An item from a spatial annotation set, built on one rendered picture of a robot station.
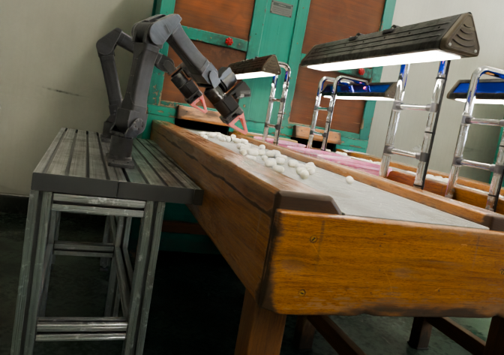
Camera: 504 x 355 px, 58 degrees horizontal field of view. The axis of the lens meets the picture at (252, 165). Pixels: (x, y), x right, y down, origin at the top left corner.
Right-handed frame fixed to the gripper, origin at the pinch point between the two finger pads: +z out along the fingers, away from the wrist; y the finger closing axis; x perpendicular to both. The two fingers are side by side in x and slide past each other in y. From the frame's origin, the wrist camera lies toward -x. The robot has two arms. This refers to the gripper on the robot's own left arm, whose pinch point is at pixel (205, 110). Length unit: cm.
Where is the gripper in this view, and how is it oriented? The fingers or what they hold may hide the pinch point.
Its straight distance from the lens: 198.6
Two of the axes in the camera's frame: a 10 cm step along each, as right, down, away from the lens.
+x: -7.3, 6.7, -1.3
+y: -3.1, -1.6, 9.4
